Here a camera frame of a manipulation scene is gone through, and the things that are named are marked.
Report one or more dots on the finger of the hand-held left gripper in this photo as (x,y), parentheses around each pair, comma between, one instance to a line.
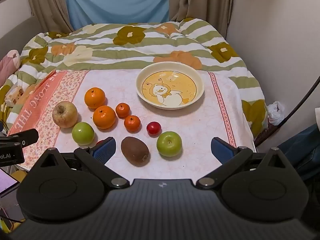
(28,138)

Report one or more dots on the brown kiwi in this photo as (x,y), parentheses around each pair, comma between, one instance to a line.
(135,151)

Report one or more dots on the tissue pack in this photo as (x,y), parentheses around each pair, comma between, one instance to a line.
(13,96)

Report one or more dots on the small mandarin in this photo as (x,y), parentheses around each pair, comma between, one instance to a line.
(122,110)
(132,124)

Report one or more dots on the blue denim cloth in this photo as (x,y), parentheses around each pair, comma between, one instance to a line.
(300,147)

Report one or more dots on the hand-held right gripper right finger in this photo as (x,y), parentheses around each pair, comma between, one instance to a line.
(221,150)

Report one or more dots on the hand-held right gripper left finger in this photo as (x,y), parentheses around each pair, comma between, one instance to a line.
(106,150)

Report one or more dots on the large orange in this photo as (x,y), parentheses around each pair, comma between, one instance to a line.
(104,118)
(95,98)

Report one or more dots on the red yellow apple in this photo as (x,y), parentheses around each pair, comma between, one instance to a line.
(65,115)

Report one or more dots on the white plastic bag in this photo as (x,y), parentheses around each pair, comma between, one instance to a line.
(276,112)

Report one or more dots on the grey padded headboard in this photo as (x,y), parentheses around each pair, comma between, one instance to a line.
(17,32)

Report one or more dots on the green striped floral quilt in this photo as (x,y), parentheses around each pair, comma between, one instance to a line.
(100,47)

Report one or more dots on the green apple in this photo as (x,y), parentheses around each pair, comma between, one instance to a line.
(169,144)
(83,133)

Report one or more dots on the cream cartoon bowl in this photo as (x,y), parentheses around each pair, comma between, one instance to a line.
(170,87)

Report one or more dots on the tablet screen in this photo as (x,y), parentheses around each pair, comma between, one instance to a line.
(6,182)

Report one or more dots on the pink plush pillow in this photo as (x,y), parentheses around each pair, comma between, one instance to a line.
(10,62)

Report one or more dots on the beige curtain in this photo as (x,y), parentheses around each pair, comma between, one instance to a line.
(47,2)
(200,0)

